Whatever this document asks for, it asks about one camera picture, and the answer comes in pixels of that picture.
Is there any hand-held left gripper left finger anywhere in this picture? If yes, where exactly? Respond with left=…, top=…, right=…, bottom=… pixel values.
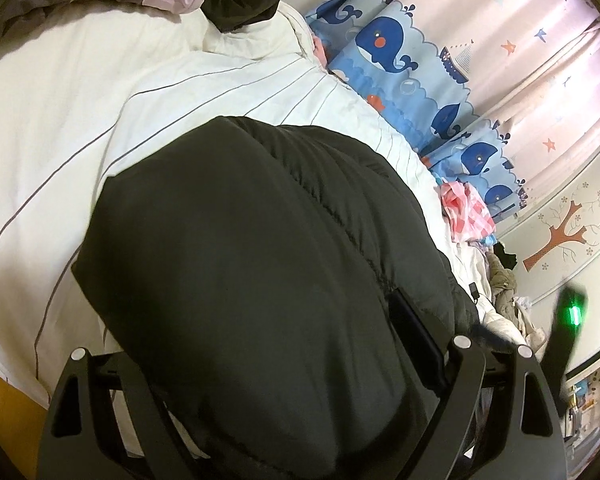
left=34, top=347, right=202, bottom=480

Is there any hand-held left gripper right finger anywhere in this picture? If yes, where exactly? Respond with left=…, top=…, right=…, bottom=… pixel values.
left=386, top=292, right=569, bottom=480

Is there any black puffer jacket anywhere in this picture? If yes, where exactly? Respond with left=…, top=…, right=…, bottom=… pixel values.
left=71, top=116, right=482, bottom=480

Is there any pile of mixed clothes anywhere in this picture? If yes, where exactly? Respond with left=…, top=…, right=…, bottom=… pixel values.
left=479, top=240, right=547, bottom=357

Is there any cluttered shelf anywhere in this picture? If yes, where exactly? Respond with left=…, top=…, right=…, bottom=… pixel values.
left=562, top=355, right=600, bottom=443

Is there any pink checked cloth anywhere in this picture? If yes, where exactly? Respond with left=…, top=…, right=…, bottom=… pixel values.
left=439, top=181, right=497, bottom=247

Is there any blue whale print cloth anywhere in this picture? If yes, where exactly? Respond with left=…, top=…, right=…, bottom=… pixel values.
left=304, top=0, right=529, bottom=222

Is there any white striped duvet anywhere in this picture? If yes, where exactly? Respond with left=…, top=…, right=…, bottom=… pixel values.
left=0, top=1, right=483, bottom=461

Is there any blue whale curtain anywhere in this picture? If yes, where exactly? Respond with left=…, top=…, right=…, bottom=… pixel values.
left=280, top=0, right=600, bottom=221

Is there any brown tree wall sticker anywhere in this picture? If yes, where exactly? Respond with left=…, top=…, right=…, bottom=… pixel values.
left=522, top=187, right=600, bottom=274

